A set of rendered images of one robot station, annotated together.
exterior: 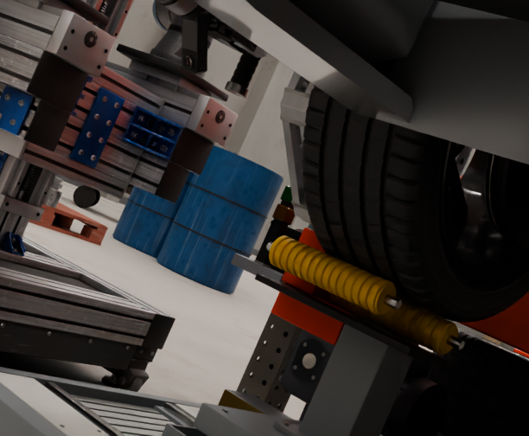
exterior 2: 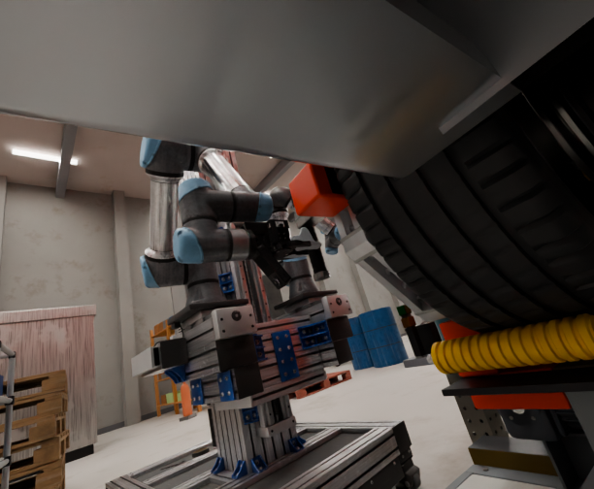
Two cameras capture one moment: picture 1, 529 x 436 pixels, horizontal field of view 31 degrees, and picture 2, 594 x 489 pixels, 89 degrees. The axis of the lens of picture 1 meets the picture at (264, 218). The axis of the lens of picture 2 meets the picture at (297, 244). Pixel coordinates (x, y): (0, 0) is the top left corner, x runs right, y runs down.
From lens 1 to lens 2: 1.02 m
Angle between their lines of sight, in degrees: 22
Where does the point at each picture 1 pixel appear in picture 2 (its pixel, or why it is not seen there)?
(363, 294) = (575, 347)
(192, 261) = (385, 358)
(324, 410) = not seen: outside the picture
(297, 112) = (362, 246)
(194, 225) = (376, 345)
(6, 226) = (284, 438)
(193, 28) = (262, 260)
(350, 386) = not seen: outside the picture
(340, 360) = not seen: outside the picture
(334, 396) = not seen: outside the picture
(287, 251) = (449, 355)
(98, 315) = (363, 462)
